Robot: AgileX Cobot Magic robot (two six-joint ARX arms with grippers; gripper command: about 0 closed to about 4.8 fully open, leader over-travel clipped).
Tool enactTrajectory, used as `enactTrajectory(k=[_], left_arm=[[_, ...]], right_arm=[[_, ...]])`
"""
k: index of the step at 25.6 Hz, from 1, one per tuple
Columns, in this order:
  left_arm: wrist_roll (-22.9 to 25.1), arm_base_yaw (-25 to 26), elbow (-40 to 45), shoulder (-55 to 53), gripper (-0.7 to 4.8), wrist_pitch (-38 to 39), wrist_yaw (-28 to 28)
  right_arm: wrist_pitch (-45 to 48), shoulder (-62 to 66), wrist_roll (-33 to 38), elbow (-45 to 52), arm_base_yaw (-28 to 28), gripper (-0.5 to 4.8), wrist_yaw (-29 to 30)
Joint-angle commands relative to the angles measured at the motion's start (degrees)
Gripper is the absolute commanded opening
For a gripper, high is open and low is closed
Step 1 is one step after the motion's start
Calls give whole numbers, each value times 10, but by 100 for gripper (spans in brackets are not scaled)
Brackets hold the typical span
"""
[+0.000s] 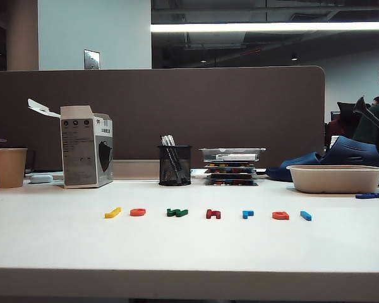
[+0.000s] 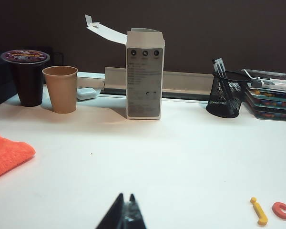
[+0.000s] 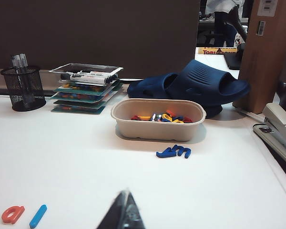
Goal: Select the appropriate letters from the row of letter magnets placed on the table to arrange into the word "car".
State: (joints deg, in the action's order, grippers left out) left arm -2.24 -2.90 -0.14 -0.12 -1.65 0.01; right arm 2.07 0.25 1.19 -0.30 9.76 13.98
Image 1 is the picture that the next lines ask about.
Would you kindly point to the white grey mask box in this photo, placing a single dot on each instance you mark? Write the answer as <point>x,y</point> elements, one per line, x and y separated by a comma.
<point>79,151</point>

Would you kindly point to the blue letter l magnet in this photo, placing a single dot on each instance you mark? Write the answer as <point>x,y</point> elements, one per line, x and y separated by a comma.
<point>306,216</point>

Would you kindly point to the orange letter c magnet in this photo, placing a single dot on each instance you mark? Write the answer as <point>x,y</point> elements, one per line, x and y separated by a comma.
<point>134,214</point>

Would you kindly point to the black mesh pen holder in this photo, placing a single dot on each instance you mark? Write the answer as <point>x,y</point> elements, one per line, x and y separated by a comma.
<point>173,176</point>

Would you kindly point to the black office chair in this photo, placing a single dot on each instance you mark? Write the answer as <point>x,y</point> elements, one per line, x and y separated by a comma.
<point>345,113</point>

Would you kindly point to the yellow letter j magnet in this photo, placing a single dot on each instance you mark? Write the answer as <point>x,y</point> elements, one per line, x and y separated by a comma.
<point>112,214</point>

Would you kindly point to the orange letter a magnet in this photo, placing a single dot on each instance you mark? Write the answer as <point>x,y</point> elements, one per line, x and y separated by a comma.
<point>284,216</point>

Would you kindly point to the red letter h magnet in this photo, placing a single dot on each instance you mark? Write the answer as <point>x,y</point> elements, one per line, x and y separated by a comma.
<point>209,215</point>

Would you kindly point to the blue letter r magnet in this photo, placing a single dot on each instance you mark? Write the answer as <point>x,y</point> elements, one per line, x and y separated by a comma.
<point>245,215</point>

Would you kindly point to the beige pulp bowl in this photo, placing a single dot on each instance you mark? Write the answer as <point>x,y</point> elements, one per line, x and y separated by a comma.
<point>334,181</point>

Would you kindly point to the metal wall plate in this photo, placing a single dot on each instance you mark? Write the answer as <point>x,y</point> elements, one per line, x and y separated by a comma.
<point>92,60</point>

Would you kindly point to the person in green shirt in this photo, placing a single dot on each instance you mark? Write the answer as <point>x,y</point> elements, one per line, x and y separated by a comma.
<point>368,129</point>

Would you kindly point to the brown desk partition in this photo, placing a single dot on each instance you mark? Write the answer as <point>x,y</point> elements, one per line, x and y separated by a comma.
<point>208,104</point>

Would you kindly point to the silver capped black pen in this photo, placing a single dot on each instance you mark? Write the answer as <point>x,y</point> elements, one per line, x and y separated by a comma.
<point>170,139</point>
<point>164,140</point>

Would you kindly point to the ceiling light strip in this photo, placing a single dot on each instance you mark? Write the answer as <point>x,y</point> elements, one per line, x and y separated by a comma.
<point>271,26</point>

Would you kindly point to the brown paper cup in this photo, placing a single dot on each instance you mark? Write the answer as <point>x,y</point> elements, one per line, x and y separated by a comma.
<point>9,167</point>

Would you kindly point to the navy blue slipper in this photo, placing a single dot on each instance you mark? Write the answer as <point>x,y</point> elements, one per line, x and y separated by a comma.
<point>303,161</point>
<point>350,151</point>

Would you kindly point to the green letter w magnet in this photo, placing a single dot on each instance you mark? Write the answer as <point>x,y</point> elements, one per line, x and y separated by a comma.
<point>172,213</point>

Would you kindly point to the small white case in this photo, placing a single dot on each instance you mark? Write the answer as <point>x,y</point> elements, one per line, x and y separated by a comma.
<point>41,178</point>

